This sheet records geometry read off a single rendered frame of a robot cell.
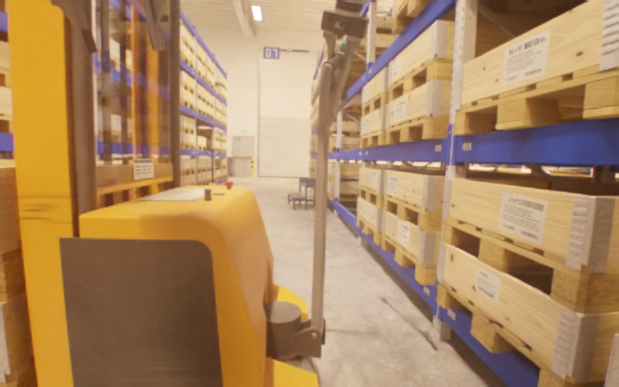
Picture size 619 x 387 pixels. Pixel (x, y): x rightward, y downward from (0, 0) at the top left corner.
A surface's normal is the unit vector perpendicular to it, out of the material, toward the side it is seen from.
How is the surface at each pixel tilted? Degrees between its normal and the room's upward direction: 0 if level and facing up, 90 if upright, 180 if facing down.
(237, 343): 90
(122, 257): 90
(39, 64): 90
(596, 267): 90
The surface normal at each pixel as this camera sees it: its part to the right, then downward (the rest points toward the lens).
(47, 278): 0.07, 0.11
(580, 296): -0.65, 0.07
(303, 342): -0.22, 0.11
